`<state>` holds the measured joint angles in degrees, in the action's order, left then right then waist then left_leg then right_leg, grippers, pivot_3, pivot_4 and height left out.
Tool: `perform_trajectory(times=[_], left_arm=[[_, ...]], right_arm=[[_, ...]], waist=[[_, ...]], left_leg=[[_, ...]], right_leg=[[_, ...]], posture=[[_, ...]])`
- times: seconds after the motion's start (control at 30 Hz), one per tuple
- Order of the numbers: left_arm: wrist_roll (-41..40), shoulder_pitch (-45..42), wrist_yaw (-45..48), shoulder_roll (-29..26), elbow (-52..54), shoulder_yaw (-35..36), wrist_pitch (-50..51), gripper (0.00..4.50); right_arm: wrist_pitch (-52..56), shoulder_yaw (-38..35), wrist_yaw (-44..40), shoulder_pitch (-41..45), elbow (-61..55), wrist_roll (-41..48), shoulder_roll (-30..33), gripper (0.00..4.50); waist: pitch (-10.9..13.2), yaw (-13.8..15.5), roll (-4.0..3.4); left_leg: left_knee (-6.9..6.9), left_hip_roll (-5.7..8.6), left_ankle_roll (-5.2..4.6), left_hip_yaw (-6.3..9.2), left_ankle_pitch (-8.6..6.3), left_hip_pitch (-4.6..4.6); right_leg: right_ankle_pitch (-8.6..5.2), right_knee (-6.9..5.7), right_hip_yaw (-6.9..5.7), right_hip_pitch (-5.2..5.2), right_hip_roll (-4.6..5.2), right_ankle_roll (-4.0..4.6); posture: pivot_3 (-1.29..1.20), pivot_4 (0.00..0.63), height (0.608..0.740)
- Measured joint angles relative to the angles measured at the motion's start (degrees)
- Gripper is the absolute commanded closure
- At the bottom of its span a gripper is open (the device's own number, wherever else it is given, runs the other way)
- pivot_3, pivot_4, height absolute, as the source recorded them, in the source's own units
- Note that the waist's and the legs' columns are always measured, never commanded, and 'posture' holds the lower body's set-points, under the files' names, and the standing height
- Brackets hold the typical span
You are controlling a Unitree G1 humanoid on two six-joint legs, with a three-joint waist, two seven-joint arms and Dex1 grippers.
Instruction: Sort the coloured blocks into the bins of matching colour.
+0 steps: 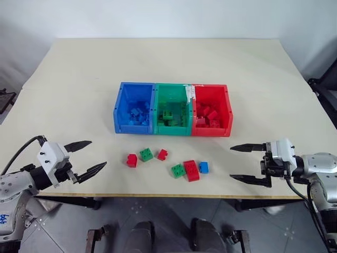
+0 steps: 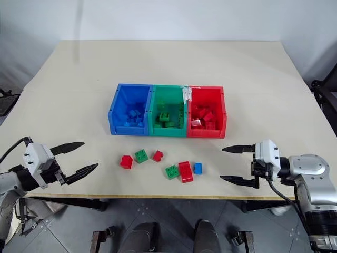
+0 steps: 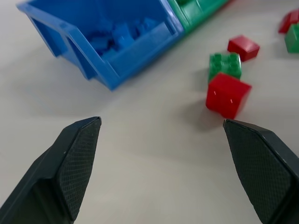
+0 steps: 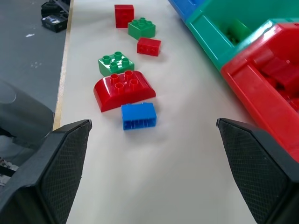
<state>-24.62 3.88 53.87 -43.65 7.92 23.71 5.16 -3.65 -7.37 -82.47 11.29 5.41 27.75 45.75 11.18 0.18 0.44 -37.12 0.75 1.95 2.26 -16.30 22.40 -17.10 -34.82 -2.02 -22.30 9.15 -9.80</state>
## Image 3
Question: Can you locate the red toy brick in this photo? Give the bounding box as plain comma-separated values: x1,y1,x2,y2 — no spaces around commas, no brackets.
278,8,299,34
205,72,252,119
227,35,261,63

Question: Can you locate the green toy brick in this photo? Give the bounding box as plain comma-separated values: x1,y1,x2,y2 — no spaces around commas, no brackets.
284,23,299,54
207,52,242,83

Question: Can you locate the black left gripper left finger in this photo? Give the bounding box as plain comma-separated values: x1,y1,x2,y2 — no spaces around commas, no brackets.
0,116,102,224

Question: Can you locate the green plastic storage bin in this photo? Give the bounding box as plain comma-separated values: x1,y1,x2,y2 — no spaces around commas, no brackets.
167,0,231,34

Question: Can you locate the blue plastic storage bin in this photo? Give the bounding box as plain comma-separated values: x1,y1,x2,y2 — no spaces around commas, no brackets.
16,0,185,91

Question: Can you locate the blue toy brick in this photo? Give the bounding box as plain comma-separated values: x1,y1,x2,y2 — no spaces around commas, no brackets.
87,31,115,56
135,17,162,39
113,24,138,51

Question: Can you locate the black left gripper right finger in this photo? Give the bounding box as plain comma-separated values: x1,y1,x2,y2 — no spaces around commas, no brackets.
223,119,299,224

